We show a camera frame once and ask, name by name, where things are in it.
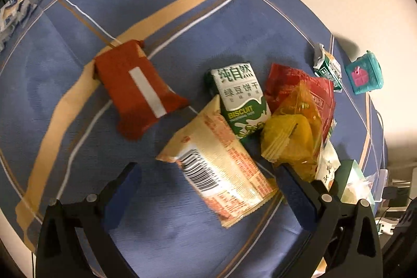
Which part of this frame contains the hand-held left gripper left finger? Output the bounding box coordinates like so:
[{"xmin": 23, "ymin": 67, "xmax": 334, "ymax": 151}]
[{"xmin": 35, "ymin": 162, "xmax": 143, "ymax": 278}]

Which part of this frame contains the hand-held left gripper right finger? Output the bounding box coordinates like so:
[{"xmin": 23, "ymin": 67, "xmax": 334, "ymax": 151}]
[{"xmin": 274, "ymin": 164, "xmax": 383, "ymax": 278}]

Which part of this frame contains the pale green box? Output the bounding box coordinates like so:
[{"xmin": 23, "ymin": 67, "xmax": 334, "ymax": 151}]
[{"xmin": 332, "ymin": 160, "xmax": 375, "ymax": 207}]

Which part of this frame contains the yellow clear snack packet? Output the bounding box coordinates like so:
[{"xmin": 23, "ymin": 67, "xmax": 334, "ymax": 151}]
[{"xmin": 261, "ymin": 80, "xmax": 326, "ymax": 182}]

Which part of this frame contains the cream snack packet with barcode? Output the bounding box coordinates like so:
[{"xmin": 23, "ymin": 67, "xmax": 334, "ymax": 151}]
[{"xmin": 156, "ymin": 94, "xmax": 278, "ymax": 228}]

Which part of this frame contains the orange-red packet with white stripe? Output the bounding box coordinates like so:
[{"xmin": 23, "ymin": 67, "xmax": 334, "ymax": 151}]
[{"xmin": 94, "ymin": 40, "xmax": 190, "ymax": 142}]

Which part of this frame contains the shiny red snack packet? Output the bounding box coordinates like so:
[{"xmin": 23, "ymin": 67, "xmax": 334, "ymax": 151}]
[{"xmin": 263, "ymin": 63, "xmax": 336, "ymax": 138}]

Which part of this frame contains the green white biscuit packet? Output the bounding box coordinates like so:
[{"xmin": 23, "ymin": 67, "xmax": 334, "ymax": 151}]
[{"xmin": 204, "ymin": 63, "xmax": 272, "ymax": 140}]

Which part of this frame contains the small white packet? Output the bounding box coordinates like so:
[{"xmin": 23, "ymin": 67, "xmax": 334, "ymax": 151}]
[{"xmin": 314, "ymin": 139, "xmax": 341, "ymax": 189}]

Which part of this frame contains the small green white carton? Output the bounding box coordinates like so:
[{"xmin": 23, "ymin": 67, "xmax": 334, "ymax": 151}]
[{"xmin": 313, "ymin": 43, "xmax": 343, "ymax": 93}]

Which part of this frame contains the teal gift box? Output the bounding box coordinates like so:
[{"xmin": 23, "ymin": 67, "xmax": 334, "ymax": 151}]
[{"xmin": 345, "ymin": 50, "xmax": 385, "ymax": 90}]

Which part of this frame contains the blue checked bedsheet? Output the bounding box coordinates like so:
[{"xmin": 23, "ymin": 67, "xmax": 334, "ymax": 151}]
[{"xmin": 0, "ymin": 0, "xmax": 388, "ymax": 278}]

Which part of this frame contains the blue white packet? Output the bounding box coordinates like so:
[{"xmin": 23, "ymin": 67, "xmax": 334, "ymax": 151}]
[{"xmin": 0, "ymin": 0, "xmax": 56, "ymax": 51}]

